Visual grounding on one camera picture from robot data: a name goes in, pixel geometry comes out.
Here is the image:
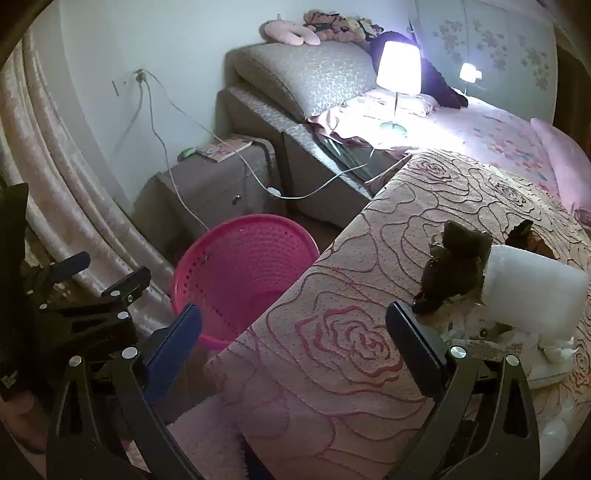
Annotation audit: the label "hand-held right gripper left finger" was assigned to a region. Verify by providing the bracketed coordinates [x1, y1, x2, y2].
[46, 302, 204, 480]

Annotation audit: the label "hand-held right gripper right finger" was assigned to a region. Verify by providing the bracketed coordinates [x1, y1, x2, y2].
[385, 300, 541, 480]

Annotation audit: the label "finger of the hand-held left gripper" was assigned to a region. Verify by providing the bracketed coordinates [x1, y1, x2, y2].
[39, 267, 152, 358]
[25, 251, 92, 301]

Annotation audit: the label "black plastic bag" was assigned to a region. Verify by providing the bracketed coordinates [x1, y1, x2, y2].
[412, 220, 494, 315]

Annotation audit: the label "red round object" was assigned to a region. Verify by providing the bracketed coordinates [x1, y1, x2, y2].
[171, 215, 321, 352]

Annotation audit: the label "white foam wrap roll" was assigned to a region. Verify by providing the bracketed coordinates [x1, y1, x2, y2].
[480, 244, 590, 335]

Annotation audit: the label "rose pattern blanket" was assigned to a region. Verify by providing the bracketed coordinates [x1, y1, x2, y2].
[203, 148, 591, 480]

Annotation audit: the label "pale patterned curtain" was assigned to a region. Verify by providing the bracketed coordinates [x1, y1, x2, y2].
[0, 28, 176, 324]

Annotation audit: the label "pink fluffy rug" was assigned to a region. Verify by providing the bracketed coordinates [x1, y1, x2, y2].
[129, 397, 250, 480]

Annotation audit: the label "grey nightstand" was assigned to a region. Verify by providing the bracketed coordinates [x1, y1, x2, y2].
[133, 134, 282, 232]

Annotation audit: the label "pink book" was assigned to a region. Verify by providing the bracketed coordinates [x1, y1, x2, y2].
[205, 137, 254, 163]

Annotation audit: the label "pink floral bed sheet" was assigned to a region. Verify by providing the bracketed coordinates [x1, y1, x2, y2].
[360, 90, 568, 204]

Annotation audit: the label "pink quilt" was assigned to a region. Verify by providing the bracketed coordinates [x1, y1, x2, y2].
[530, 117, 591, 217]

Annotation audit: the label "dark clothing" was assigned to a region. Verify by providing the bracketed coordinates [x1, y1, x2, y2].
[369, 30, 469, 110]

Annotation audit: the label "white shade table lamp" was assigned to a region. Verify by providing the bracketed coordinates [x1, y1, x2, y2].
[375, 41, 423, 139]

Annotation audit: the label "grey patterned headboard cushion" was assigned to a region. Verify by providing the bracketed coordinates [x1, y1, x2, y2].
[229, 41, 384, 121]

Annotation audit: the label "pink neck pillow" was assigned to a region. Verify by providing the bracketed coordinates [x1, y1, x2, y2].
[260, 18, 321, 47]

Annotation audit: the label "floral wardrobe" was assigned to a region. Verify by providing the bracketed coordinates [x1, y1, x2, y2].
[411, 0, 561, 125]

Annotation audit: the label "brown curtain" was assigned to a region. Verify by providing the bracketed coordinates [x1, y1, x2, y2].
[551, 18, 591, 134]

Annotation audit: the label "plush toys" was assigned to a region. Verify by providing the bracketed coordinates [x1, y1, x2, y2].
[302, 8, 384, 42]

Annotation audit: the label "white lamp cable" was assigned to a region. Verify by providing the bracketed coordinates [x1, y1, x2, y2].
[143, 74, 411, 200]

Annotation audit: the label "grey upholstered bed frame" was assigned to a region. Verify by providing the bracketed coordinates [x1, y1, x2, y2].
[217, 85, 411, 232]

